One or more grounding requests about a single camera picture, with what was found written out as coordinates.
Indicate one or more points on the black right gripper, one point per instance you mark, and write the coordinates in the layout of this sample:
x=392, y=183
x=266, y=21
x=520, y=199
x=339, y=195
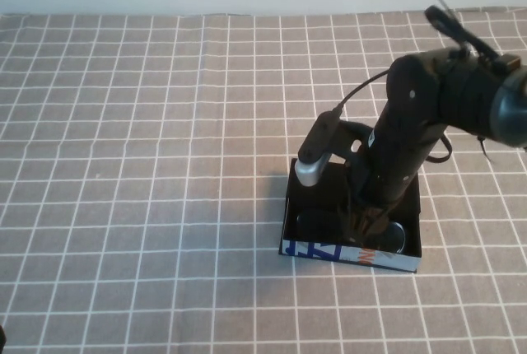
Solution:
x=391, y=156

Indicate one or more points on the black-framed glasses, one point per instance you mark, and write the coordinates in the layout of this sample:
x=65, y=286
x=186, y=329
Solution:
x=317, y=225

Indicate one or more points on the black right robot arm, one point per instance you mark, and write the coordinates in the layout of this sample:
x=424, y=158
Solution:
x=465, y=99

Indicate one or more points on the black glasses case, printed front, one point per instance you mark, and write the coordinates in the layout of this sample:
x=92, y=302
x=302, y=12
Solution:
x=313, y=253

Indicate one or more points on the grey white-checked tablecloth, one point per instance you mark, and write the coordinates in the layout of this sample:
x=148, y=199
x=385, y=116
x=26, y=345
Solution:
x=123, y=164

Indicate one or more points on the dark object at table edge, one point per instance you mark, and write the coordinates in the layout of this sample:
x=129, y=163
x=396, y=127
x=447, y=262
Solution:
x=1, y=335

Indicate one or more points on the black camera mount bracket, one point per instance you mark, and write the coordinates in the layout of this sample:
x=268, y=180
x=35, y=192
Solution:
x=350, y=133

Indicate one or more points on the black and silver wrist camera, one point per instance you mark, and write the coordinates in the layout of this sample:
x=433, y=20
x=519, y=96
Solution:
x=317, y=140

